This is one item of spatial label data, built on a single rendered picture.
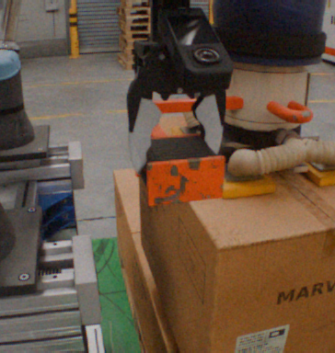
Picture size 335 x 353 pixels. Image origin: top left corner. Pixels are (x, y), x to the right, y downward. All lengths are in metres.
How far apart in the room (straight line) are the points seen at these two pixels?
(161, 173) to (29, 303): 0.33
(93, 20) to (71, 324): 9.68
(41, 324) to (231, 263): 0.32
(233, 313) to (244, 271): 0.08
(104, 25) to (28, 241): 9.65
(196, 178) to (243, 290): 0.25
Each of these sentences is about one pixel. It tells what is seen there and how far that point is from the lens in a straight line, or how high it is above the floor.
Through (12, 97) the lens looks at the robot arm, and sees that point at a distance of 1.04.
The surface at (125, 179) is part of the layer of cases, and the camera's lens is 1.97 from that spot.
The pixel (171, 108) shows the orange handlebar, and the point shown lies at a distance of 0.72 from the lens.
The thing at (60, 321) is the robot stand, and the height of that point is 0.92.
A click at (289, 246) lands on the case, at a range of 0.62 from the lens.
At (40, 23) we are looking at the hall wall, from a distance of 10.28.
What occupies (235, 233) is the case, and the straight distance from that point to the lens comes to 0.59.
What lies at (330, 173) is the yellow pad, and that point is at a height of 1.09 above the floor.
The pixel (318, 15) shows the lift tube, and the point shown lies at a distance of 0.76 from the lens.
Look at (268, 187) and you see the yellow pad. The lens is 0.71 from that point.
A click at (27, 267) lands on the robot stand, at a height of 1.04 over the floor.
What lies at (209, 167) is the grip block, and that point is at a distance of 0.44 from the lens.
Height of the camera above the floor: 1.39
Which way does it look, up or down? 26 degrees down
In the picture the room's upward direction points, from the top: straight up
